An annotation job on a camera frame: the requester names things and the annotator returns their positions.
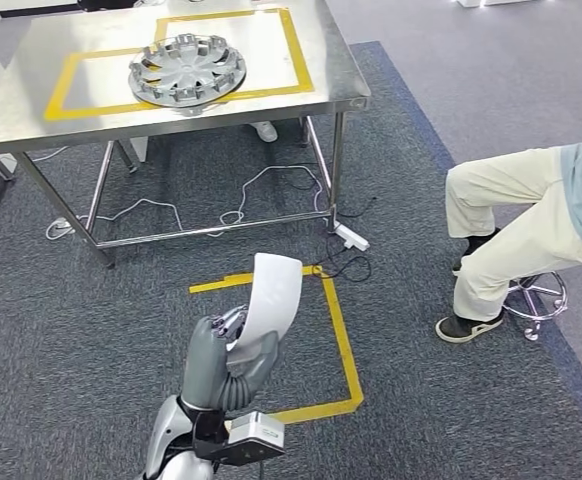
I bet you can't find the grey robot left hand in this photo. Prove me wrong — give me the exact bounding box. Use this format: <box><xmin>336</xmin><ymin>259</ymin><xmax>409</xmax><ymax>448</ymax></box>
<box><xmin>181</xmin><ymin>305</ymin><xmax>283</xmax><ymax>413</ymax></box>

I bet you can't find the stainless steel workbench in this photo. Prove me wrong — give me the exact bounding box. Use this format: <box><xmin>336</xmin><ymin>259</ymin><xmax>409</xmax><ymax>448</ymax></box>
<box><xmin>0</xmin><ymin>0</ymin><xmax>373</xmax><ymax>270</ymax></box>

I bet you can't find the yellow floor tape outline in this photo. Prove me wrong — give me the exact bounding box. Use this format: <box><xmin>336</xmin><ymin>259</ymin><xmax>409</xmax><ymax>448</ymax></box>
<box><xmin>188</xmin><ymin>264</ymin><xmax>366</xmax><ymax>427</ymax></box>

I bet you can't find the white power strip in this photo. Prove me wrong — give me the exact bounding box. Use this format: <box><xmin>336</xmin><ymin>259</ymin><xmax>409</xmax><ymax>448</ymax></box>
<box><xmin>333</xmin><ymin>221</ymin><xmax>372</xmax><ymax>254</ymax></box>

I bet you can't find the grey wheel hubcap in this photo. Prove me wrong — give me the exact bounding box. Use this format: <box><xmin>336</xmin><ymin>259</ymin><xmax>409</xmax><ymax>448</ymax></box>
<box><xmin>127</xmin><ymin>33</ymin><xmax>248</xmax><ymax>111</ymax></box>

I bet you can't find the yellow tape rectangle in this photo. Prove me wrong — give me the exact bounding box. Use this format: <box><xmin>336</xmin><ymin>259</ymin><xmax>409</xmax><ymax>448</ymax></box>
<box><xmin>43</xmin><ymin>7</ymin><xmax>316</xmax><ymax>123</ymax></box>

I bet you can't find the chrome stool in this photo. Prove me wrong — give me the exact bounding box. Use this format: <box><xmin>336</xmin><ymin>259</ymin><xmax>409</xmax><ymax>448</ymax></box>
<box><xmin>501</xmin><ymin>270</ymin><xmax>570</xmax><ymax>343</ymax></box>

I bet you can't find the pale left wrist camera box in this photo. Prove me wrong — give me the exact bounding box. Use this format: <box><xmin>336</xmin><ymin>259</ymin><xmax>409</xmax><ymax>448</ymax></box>
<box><xmin>225</xmin><ymin>410</ymin><xmax>287</xmax><ymax>466</ymax></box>

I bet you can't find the black floor cable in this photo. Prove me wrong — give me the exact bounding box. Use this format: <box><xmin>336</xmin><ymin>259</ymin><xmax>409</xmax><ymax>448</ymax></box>
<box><xmin>290</xmin><ymin>168</ymin><xmax>378</xmax><ymax>287</ymax></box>

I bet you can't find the white floor cable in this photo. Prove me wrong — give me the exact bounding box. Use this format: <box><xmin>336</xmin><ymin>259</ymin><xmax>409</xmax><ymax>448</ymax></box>
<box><xmin>44</xmin><ymin>163</ymin><xmax>325</xmax><ymax>242</ymax></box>

